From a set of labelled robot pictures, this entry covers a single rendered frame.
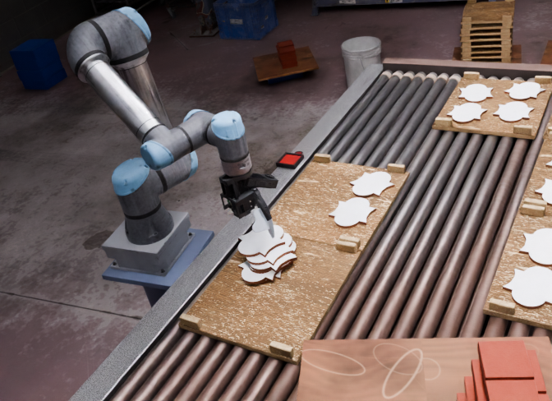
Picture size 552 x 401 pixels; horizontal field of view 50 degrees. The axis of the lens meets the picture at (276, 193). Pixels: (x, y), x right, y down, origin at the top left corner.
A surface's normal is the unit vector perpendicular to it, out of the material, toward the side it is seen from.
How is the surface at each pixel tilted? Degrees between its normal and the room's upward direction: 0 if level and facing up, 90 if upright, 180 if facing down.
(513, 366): 0
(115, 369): 0
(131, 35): 81
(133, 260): 90
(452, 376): 0
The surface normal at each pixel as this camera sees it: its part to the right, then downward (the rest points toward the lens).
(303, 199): -0.17, -0.81
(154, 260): -0.36, 0.58
